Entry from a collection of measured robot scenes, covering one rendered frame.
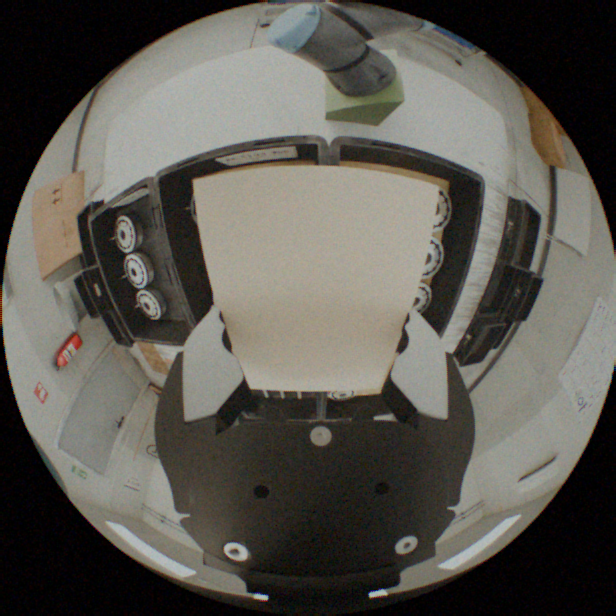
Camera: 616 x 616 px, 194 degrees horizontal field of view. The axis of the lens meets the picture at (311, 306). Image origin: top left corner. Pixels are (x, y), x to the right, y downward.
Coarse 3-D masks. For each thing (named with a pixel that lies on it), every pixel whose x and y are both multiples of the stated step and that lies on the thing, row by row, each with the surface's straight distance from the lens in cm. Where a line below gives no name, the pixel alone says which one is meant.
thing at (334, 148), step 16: (336, 144) 29; (352, 144) 30; (368, 144) 30; (384, 144) 31; (400, 144) 32; (336, 160) 28; (432, 160) 35; (448, 160) 37; (480, 176) 42; (480, 192) 42; (480, 208) 42; (480, 224) 42; (464, 272) 43; (448, 320) 47
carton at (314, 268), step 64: (256, 192) 9; (320, 192) 8; (384, 192) 9; (256, 256) 9; (320, 256) 9; (384, 256) 10; (256, 320) 11; (320, 320) 11; (384, 320) 12; (256, 384) 17; (320, 384) 16
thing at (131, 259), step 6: (126, 258) 62; (132, 258) 60; (138, 258) 57; (126, 264) 63; (138, 264) 58; (126, 270) 64; (144, 270) 57; (144, 276) 58; (132, 282) 64; (138, 282) 61; (144, 282) 59
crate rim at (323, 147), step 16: (240, 144) 31; (256, 144) 32; (272, 144) 29; (288, 144) 29; (304, 144) 29; (320, 144) 29; (192, 160) 36; (320, 160) 28; (160, 176) 38; (160, 192) 38; (160, 208) 38; (160, 224) 39; (176, 272) 39; (192, 320) 44
